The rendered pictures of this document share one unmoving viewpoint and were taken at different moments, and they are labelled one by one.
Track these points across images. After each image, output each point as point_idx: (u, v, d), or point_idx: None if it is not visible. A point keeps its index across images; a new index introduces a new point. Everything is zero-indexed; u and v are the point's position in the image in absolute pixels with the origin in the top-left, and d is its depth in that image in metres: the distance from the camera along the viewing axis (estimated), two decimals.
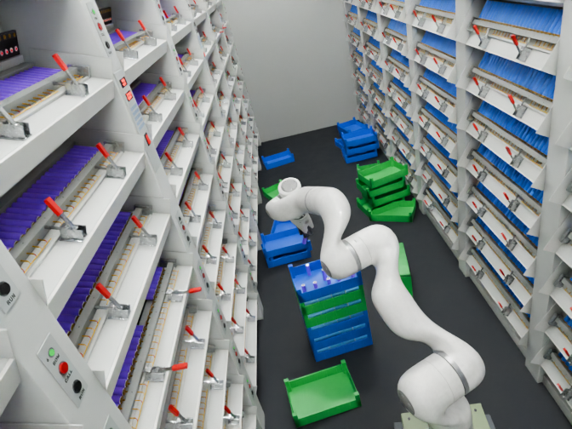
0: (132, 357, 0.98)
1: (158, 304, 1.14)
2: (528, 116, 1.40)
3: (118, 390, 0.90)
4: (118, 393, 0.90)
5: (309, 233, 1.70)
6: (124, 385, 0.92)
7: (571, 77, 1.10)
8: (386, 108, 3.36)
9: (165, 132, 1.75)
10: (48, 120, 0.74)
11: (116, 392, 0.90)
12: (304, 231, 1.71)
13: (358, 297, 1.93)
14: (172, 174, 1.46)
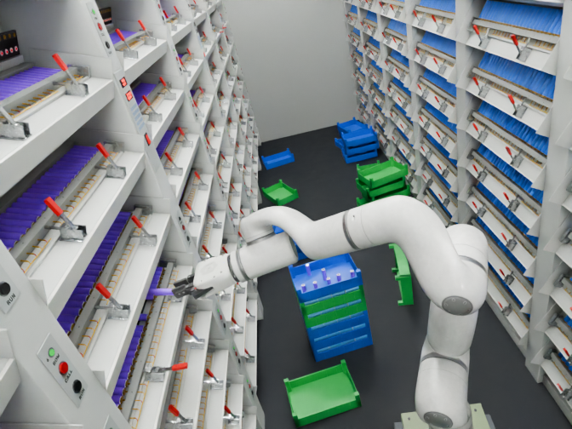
0: (132, 357, 0.98)
1: (158, 304, 1.14)
2: (528, 116, 1.40)
3: (118, 390, 0.90)
4: (118, 393, 0.90)
5: None
6: (124, 385, 0.92)
7: (571, 77, 1.10)
8: (386, 108, 3.36)
9: (165, 132, 1.75)
10: (48, 120, 0.74)
11: (116, 392, 0.90)
12: None
13: (358, 297, 1.93)
14: (172, 174, 1.46)
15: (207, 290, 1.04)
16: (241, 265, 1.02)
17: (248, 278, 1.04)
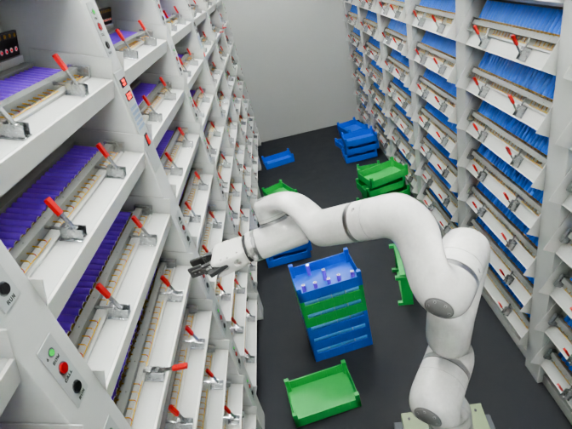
0: (125, 357, 0.98)
1: (151, 303, 1.13)
2: (528, 116, 1.40)
3: None
4: (112, 393, 0.90)
5: (211, 271, 1.09)
6: (117, 385, 0.92)
7: (571, 77, 1.10)
8: (386, 108, 3.36)
9: (165, 132, 1.75)
10: (48, 120, 0.74)
11: None
12: (208, 264, 1.11)
13: (358, 297, 1.93)
14: (172, 174, 1.46)
15: None
16: None
17: None
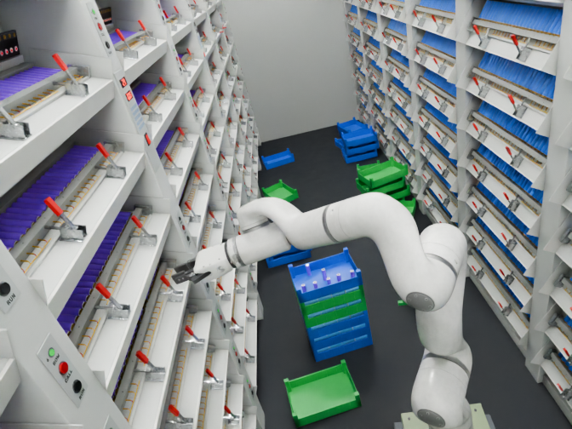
0: (125, 357, 0.98)
1: (151, 303, 1.13)
2: (528, 116, 1.40)
3: None
4: None
5: (194, 278, 1.10)
6: (117, 385, 0.92)
7: (571, 77, 1.10)
8: (386, 108, 3.36)
9: (165, 132, 1.75)
10: (48, 120, 0.74)
11: None
12: (191, 271, 1.12)
13: (358, 297, 1.93)
14: (172, 174, 1.46)
15: None
16: None
17: None
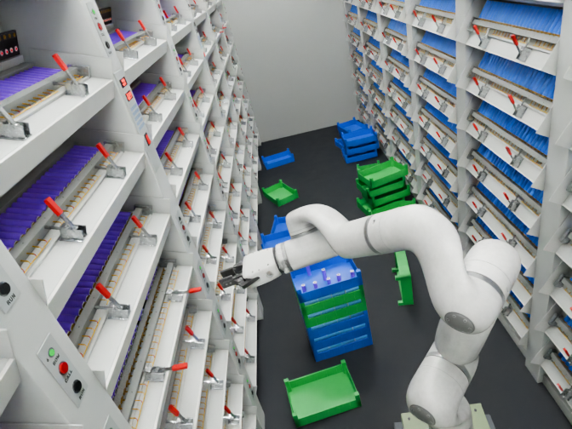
0: (125, 357, 0.98)
1: (158, 304, 1.14)
2: (528, 116, 1.40)
3: None
4: None
5: (243, 283, 1.11)
6: (117, 385, 0.92)
7: (571, 77, 1.10)
8: (386, 108, 3.36)
9: (165, 132, 1.75)
10: (48, 120, 0.74)
11: None
12: (240, 275, 1.13)
13: (358, 297, 1.93)
14: (172, 174, 1.46)
15: None
16: None
17: None
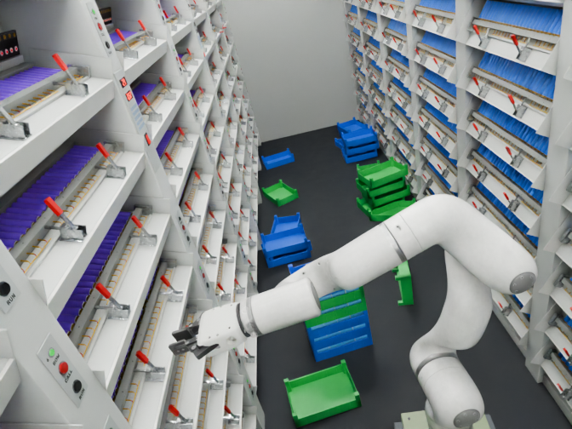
0: (125, 357, 0.98)
1: (151, 303, 1.13)
2: (528, 116, 1.40)
3: None
4: None
5: (197, 351, 0.86)
6: (117, 385, 0.92)
7: (571, 77, 1.10)
8: (386, 108, 3.36)
9: (165, 132, 1.75)
10: (48, 120, 0.74)
11: None
12: (195, 340, 0.88)
13: (358, 297, 1.93)
14: (172, 174, 1.46)
15: None
16: None
17: (254, 296, 0.91)
